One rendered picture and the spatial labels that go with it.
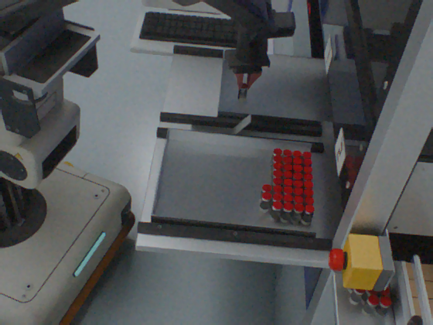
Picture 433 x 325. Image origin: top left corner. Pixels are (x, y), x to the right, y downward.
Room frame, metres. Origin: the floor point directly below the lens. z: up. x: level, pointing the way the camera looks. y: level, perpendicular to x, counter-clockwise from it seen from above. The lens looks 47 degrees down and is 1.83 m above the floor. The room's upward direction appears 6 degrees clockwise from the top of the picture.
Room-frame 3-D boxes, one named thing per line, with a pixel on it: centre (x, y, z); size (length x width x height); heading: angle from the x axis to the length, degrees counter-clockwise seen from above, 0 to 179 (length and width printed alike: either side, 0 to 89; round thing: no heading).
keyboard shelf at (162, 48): (1.56, 0.09, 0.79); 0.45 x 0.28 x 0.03; 91
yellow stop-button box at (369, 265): (0.58, -0.28, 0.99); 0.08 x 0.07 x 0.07; 91
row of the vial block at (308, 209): (0.83, -0.19, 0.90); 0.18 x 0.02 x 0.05; 0
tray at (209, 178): (0.83, -0.04, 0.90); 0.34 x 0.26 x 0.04; 90
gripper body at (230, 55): (1.13, -0.04, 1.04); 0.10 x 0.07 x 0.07; 105
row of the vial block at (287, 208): (0.83, -0.15, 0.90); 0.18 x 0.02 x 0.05; 0
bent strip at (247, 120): (1.00, 0.01, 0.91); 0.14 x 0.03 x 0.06; 91
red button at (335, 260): (0.58, -0.23, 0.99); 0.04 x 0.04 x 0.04; 1
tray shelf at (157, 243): (1.00, -0.08, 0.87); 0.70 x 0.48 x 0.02; 1
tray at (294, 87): (1.17, -0.15, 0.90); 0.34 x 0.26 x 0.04; 91
